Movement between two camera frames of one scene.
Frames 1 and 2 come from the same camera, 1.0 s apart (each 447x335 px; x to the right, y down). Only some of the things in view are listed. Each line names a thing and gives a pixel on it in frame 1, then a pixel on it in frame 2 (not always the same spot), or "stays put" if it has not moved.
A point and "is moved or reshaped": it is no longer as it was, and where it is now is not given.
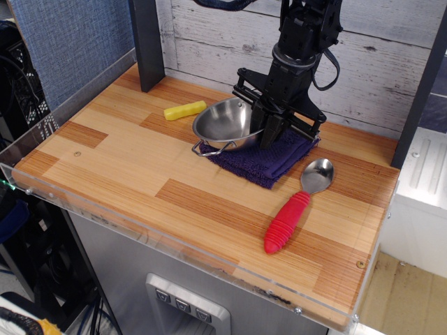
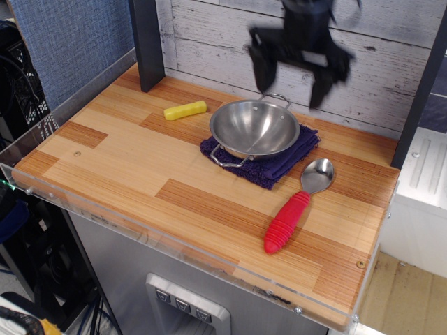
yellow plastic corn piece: x=184 y=110 stays put
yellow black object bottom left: x=33 y=326 stays put
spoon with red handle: x=315 y=174 stays put
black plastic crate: x=25 y=117 stays put
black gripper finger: x=258 y=118 → x=265 y=65
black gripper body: x=285 y=93 → x=306 y=28
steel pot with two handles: x=223 y=121 is moved or reshaped
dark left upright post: x=148 y=42 stays put
